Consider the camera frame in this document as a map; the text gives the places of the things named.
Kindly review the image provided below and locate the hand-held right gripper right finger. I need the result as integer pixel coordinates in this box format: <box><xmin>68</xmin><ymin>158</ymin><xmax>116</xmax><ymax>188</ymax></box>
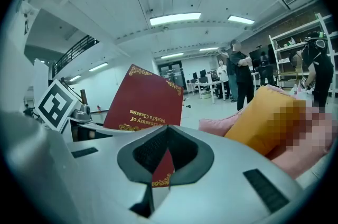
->
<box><xmin>151</xmin><ymin>124</ymin><xmax>314</xmax><ymax>224</ymax></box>

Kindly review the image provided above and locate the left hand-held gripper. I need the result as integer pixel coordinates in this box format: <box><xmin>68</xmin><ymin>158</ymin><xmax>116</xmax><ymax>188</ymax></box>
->
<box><xmin>35</xmin><ymin>78</ymin><xmax>133</xmax><ymax>136</ymax></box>

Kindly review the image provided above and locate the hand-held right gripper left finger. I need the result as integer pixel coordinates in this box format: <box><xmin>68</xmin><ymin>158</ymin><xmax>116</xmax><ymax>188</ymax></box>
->
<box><xmin>66</xmin><ymin>124</ymin><xmax>170</xmax><ymax>224</ymax></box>

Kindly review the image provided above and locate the red book with gold ornaments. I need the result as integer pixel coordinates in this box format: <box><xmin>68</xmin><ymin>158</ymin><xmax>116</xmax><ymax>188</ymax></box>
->
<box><xmin>103</xmin><ymin>63</ymin><xmax>184</xmax><ymax>188</ymax></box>

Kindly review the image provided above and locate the pink sofa seat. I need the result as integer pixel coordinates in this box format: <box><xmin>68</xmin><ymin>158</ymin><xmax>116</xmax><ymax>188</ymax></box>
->
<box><xmin>198</xmin><ymin>84</ymin><xmax>336</xmax><ymax>179</ymax></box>

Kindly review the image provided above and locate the orange cushion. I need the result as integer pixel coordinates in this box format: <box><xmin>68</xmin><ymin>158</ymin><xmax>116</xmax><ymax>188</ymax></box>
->
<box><xmin>223</xmin><ymin>85</ymin><xmax>307</xmax><ymax>156</ymax></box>

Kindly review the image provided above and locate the black balcony railing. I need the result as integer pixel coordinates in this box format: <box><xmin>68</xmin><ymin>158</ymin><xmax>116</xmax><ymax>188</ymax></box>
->
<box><xmin>51</xmin><ymin>34</ymin><xmax>100</xmax><ymax>79</ymax></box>

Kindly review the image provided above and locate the dark glass double door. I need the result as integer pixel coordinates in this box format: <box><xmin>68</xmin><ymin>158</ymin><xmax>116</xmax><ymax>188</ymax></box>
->
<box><xmin>157</xmin><ymin>60</ymin><xmax>185</xmax><ymax>90</ymax></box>

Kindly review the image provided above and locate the white office desk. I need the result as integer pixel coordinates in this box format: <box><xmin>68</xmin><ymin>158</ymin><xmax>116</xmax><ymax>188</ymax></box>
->
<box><xmin>185</xmin><ymin>79</ymin><xmax>231</xmax><ymax>105</ymax></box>

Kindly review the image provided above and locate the long ceiling light panel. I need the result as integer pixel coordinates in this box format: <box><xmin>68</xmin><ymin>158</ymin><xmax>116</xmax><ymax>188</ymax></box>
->
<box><xmin>149</xmin><ymin>12</ymin><xmax>202</xmax><ymax>27</ymax></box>

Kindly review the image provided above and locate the white metal shelf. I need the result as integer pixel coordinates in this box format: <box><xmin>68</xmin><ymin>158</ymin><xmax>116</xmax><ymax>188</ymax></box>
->
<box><xmin>268</xmin><ymin>12</ymin><xmax>338</xmax><ymax>99</ymax></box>

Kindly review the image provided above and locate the short ceiling light panel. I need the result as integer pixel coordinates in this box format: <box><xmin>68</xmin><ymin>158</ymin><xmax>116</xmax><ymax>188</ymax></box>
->
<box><xmin>227</xmin><ymin>14</ymin><xmax>256</xmax><ymax>25</ymax></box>

